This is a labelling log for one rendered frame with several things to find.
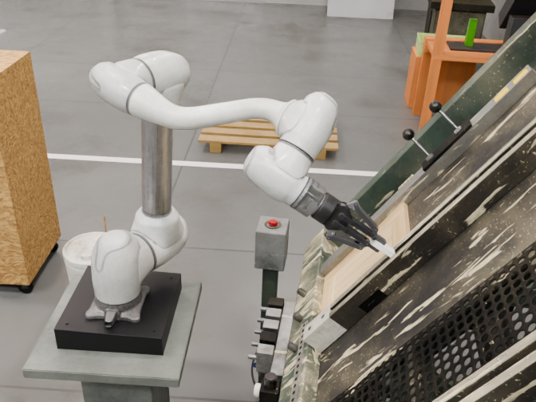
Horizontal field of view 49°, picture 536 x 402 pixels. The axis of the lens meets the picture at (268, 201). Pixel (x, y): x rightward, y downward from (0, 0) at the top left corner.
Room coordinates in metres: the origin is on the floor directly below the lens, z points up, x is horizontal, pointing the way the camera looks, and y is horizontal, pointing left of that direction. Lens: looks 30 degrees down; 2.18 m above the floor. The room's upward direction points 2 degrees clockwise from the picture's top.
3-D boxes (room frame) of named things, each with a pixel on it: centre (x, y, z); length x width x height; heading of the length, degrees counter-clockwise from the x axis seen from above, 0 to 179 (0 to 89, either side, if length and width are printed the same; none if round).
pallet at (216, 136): (4.87, 0.00, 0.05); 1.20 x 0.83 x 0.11; 85
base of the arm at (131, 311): (1.54, 0.50, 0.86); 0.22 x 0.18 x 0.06; 179
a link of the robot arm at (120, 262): (1.57, 0.49, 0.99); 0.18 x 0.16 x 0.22; 148
